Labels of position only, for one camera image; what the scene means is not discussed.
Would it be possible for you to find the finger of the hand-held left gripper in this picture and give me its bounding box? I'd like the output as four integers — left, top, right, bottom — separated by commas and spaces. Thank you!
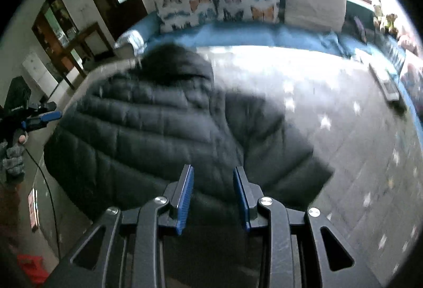
22, 111, 63, 130
29, 102, 58, 112

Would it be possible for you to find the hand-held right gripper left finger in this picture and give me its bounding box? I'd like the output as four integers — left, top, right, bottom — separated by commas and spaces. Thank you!
44, 164, 194, 288

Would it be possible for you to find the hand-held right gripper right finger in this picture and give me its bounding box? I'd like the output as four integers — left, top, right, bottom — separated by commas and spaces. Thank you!
233, 166, 384, 288

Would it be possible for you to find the black puffer jacket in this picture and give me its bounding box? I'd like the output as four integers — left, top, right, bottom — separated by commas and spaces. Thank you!
44, 43, 335, 288

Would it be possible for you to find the person's left hand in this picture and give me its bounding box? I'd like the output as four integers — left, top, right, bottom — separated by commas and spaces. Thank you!
0, 131, 30, 183

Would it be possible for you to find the white cabinet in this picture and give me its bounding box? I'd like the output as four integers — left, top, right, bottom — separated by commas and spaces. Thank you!
22, 53, 61, 101

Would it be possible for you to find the wooden bookshelf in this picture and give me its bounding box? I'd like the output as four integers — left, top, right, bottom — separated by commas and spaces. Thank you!
31, 0, 81, 77

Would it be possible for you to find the wooden side table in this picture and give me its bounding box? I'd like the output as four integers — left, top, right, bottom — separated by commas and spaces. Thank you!
61, 22, 113, 90

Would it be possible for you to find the grey quilted bedspread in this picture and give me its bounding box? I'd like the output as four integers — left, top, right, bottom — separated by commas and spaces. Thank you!
71, 43, 422, 285

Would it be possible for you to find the red plastic stool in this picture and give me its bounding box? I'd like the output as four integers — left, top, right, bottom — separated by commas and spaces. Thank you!
16, 254, 46, 286

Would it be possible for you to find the blue bed sheet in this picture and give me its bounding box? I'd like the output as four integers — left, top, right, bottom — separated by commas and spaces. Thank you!
130, 10, 417, 117

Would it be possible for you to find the grey remote control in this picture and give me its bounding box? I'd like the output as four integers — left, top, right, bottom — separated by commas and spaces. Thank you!
368, 62, 401, 103

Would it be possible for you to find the white pillow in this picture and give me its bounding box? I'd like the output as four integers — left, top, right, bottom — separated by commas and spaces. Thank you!
283, 0, 347, 33

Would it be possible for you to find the pink plush toy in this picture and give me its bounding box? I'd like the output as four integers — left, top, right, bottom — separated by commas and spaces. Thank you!
397, 32, 421, 55

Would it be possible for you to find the yellow green plush toy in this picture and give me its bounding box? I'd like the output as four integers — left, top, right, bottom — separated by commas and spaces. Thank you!
373, 0, 399, 35

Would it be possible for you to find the black cable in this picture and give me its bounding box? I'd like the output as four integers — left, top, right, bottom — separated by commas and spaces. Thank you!
26, 148, 62, 257

